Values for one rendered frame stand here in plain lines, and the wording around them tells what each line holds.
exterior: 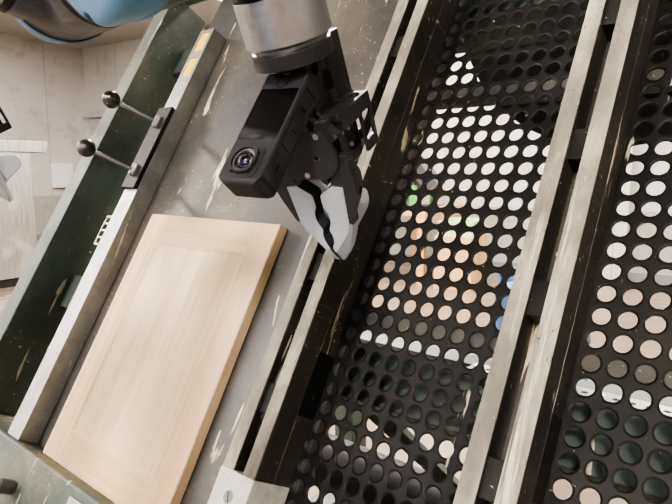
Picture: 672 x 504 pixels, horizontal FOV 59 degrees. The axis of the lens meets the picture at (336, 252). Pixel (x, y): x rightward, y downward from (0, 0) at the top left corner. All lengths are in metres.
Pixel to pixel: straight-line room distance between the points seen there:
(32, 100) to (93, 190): 12.02
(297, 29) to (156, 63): 1.17
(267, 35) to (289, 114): 0.06
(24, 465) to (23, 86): 12.44
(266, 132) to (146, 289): 0.72
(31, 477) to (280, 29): 0.91
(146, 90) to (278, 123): 1.15
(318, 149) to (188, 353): 0.56
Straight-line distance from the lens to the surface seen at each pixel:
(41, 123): 13.57
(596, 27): 0.81
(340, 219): 0.55
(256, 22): 0.50
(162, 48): 1.66
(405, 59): 0.92
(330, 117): 0.52
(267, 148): 0.47
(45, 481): 1.15
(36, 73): 13.66
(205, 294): 1.02
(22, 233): 8.17
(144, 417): 1.04
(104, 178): 1.54
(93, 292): 1.28
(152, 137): 1.35
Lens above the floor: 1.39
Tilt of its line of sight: 8 degrees down
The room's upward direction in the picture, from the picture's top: straight up
